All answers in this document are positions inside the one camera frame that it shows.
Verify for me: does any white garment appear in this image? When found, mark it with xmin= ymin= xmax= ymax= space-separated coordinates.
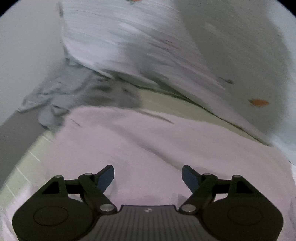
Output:
xmin=1 ymin=107 xmax=295 ymax=240

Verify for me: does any green grid cutting mat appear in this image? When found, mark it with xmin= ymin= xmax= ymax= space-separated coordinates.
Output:
xmin=1 ymin=90 xmax=252 ymax=208

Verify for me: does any grey crumpled garment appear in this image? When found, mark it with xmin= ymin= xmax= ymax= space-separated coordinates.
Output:
xmin=18 ymin=66 xmax=141 ymax=132

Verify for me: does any carrot print light blue quilt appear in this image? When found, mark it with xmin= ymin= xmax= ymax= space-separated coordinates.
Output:
xmin=61 ymin=1 xmax=295 ymax=163

